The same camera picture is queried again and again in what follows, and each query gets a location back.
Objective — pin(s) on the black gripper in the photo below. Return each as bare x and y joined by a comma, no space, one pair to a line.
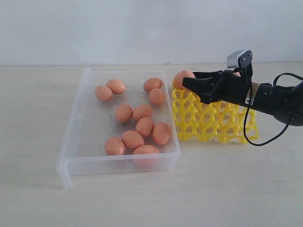
221,85

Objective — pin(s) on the clear plastic bin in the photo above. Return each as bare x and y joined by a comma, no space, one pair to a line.
92,122

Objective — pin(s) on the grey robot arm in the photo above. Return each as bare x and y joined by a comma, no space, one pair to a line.
283,103

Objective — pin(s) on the yellow plastic egg tray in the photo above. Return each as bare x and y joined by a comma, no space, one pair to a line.
219,121

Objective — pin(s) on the brown egg frontmost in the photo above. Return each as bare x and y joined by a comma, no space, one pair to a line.
145,150

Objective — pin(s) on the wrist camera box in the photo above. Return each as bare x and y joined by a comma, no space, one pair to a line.
239,59

